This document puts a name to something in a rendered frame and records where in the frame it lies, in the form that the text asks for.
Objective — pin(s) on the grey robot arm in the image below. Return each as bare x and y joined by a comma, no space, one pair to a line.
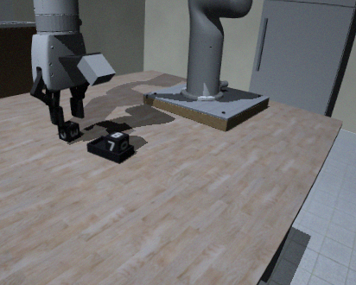
206,40

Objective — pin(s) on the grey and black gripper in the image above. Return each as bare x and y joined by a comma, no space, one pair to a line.
57,74

